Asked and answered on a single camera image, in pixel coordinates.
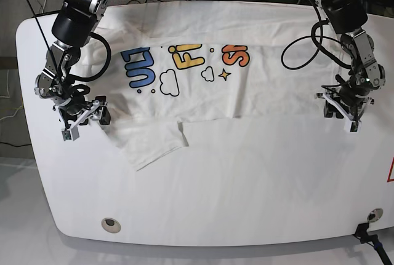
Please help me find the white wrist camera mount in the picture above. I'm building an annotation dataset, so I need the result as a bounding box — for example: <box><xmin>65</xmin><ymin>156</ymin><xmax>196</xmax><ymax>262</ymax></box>
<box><xmin>315</xmin><ymin>92</ymin><xmax>374</xmax><ymax>133</ymax></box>
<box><xmin>51</xmin><ymin>95</ymin><xmax>111</xmax><ymax>141</ymax></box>

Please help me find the black clamp with cable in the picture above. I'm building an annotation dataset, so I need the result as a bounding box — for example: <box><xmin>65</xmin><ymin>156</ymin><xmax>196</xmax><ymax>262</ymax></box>
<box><xmin>353</xmin><ymin>223</ymin><xmax>393</xmax><ymax>265</ymax></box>

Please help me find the white printed T-shirt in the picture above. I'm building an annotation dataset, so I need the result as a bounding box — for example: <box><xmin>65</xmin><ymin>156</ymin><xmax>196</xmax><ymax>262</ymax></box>
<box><xmin>79</xmin><ymin>2</ymin><xmax>356</xmax><ymax>170</ymax></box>

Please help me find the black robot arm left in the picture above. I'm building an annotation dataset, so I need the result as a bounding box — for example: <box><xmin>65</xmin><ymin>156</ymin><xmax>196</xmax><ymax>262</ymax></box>
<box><xmin>309</xmin><ymin>0</ymin><xmax>386</xmax><ymax>122</ymax></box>

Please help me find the left table grommet hole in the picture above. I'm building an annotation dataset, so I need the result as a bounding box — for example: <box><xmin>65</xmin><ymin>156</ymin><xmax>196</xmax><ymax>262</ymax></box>
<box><xmin>101</xmin><ymin>218</ymin><xmax>121</xmax><ymax>234</ymax></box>

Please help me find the table grommet hole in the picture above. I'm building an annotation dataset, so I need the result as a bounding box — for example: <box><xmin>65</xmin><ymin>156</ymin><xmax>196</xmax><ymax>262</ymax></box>
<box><xmin>367</xmin><ymin>208</ymin><xmax>384</xmax><ymax>223</ymax></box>
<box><xmin>101</xmin><ymin>218</ymin><xmax>121</xmax><ymax>234</ymax></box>

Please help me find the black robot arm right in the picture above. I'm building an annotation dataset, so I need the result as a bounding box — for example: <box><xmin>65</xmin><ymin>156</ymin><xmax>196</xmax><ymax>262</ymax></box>
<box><xmin>35</xmin><ymin>0</ymin><xmax>111</xmax><ymax>129</ymax></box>

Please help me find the red white warning sticker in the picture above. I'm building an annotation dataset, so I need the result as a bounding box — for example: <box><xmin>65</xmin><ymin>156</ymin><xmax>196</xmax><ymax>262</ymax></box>
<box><xmin>387</xmin><ymin>158</ymin><xmax>394</xmax><ymax>183</ymax></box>

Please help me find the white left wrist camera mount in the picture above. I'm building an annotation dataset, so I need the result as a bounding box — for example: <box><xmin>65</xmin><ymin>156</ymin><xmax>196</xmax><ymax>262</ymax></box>
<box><xmin>315</xmin><ymin>92</ymin><xmax>374</xmax><ymax>133</ymax></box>

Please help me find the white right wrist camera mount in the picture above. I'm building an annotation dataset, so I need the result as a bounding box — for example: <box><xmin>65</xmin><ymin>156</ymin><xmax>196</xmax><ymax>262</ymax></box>
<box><xmin>51</xmin><ymin>95</ymin><xmax>111</xmax><ymax>141</ymax></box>

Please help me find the right table grommet hole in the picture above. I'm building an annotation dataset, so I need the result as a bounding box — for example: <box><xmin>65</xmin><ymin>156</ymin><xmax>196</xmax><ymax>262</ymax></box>
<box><xmin>367</xmin><ymin>208</ymin><xmax>384</xmax><ymax>223</ymax></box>

